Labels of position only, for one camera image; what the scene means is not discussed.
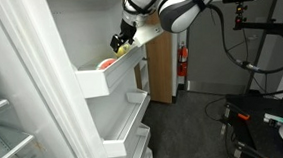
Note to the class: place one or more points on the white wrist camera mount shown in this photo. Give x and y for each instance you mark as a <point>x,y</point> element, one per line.
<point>148,33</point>

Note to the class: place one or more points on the red white plush toy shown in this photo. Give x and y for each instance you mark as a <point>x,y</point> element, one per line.
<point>107,63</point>

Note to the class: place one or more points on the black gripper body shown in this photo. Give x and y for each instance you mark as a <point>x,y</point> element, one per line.
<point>128,31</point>

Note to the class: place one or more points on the white fridge body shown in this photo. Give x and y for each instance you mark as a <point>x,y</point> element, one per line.
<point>21,80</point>

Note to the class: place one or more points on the white low door bin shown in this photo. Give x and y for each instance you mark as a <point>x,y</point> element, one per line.
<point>138,156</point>

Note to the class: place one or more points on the black camera stand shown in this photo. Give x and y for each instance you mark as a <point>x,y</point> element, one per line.
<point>271,28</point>

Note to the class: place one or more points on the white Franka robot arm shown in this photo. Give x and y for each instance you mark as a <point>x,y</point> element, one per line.
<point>176,6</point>

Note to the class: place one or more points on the grey metal door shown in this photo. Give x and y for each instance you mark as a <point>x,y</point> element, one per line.
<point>206,51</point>

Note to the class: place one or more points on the black robot cart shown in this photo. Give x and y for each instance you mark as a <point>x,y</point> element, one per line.
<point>258,131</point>

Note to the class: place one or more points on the white door bin with toys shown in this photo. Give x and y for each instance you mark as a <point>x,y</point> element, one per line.
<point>95,84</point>

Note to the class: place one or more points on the white door bin with divider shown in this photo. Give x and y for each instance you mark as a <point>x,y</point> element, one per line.
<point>116,147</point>

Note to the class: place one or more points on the wooden cabinet panel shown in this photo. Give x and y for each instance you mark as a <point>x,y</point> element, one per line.
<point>160,67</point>

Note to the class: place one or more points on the red fire extinguisher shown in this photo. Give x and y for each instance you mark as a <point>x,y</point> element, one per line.
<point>182,57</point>

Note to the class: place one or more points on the white fridge door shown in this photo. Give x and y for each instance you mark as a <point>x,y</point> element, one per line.
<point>88,32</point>

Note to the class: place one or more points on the green white box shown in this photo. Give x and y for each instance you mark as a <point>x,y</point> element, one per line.
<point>275,119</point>

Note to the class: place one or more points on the yellow banana plush toy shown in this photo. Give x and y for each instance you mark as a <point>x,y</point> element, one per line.
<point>123,51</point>

